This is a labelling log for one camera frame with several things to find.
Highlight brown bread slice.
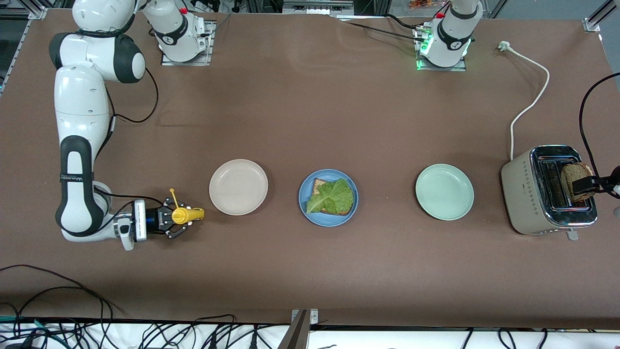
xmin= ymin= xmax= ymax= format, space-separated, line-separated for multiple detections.
xmin=310 ymin=177 xmax=355 ymax=216
xmin=560 ymin=162 xmax=598 ymax=203

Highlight yellow mustard squeeze bottle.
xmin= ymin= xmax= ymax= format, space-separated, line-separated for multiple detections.
xmin=169 ymin=188 xmax=205 ymax=224

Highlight green lettuce leaf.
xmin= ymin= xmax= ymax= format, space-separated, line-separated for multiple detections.
xmin=306 ymin=178 xmax=356 ymax=215

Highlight beige plate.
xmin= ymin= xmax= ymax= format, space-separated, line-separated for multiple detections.
xmin=209 ymin=159 xmax=269 ymax=216

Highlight light green plate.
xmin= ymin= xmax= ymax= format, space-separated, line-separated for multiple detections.
xmin=415 ymin=163 xmax=475 ymax=222

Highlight blue plate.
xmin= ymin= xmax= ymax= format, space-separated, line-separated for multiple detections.
xmin=298 ymin=169 xmax=359 ymax=227

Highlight beige chrome toaster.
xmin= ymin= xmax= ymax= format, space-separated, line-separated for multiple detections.
xmin=501 ymin=144 xmax=598 ymax=241

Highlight aluminium corner profile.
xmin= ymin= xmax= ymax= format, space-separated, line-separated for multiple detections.
xmin=583 ymin=0 xmax=620 ymax=33

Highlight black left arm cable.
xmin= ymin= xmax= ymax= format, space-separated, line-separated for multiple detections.
xmin=578 ymin=73 xmax=620 ymax=181

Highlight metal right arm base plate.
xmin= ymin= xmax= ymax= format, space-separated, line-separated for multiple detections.
xmin=161 ymin=20 xmax=214 ymax=66

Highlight black cable loop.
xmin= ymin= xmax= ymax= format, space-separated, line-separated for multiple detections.
xmin=0 ymin=264 xmax=124 ymax=323

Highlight aluminium profile post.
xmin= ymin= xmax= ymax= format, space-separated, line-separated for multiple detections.
xmin=278 ymin=309 xmax=319 ymax=349

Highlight white toaster power cord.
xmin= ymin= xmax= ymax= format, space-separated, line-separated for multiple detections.
xmin=498 ymin=41 xmax=551 ymax=161

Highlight aluminium table edge rail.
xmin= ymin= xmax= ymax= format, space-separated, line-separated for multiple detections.
xmin=0 ymin=7 xmax=47 ymax=95

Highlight aluminium frame block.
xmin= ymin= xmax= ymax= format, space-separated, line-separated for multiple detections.
xmin=282 ymin=0 xmax=355 ymax=16

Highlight thin black base cable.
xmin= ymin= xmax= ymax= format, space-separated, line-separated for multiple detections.
xmin=339 ymin=15 xmax=427 ymax=42

